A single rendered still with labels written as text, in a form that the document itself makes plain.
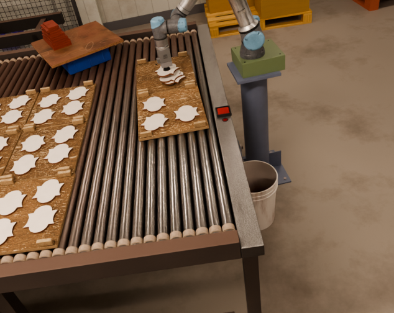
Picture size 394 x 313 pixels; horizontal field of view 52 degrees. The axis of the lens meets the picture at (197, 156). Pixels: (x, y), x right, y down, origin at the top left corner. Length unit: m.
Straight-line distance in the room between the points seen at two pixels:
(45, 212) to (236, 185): 0.79
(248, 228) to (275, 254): 1.08
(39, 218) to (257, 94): 1.50
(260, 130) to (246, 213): 1.26
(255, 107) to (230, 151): 0.84
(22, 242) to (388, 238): 2.04
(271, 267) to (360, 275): 0.49
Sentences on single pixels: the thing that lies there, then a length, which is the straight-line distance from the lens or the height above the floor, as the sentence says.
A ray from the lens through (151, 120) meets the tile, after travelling 2.10.
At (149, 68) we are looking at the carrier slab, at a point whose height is 0.94.
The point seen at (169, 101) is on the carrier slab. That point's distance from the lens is 2.25.
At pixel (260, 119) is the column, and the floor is 0.53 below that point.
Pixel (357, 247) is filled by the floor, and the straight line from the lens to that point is 2.69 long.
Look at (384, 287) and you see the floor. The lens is 2.55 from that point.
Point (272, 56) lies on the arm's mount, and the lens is 2.51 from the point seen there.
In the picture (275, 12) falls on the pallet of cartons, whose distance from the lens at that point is 5.25.
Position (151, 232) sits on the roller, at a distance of 1.58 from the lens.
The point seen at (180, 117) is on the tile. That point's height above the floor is 0.95.
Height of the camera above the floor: 2.09
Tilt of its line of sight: 39 degrees down
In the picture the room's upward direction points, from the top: 10 degrees counter-clockwise
